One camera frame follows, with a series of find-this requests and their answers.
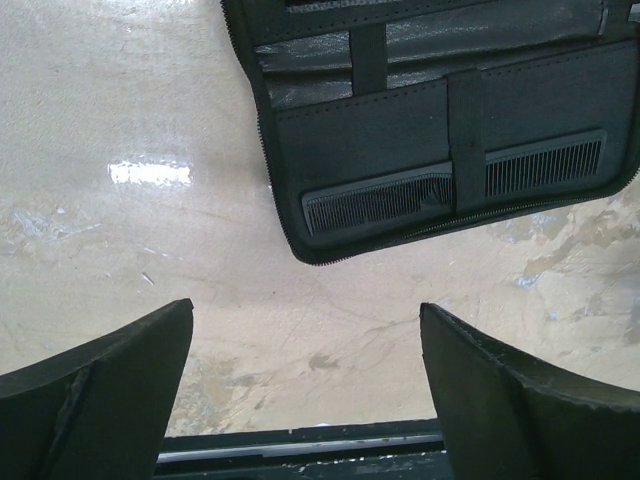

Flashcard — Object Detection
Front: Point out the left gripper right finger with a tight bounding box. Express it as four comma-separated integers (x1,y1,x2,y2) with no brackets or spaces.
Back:
420,303,639,479

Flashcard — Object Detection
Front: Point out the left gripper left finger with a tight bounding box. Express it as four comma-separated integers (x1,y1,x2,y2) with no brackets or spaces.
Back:
1,299,193,479

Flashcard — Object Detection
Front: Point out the black straight comb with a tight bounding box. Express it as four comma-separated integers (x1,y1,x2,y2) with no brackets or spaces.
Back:
301,129,607,238

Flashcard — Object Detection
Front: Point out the black tool case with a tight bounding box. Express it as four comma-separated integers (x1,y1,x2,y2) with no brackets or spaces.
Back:
222,1,639,265

